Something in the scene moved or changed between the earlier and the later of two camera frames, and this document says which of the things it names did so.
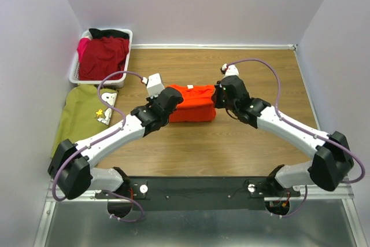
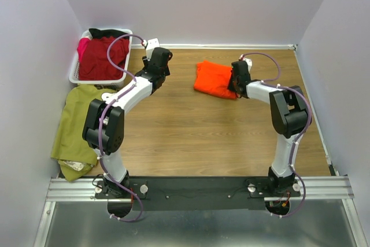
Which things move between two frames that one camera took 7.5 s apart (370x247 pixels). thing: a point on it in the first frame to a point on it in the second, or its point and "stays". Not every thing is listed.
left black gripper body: (174, 96) to (163, 72)
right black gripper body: (219, 93) to (234, 84)
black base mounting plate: (200, 193) stays
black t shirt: (96, 33) stays
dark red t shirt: (102, 56) stays
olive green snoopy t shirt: (84, 113) stays
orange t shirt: (196, 105) to (214, 78)
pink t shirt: (82, 43) stays
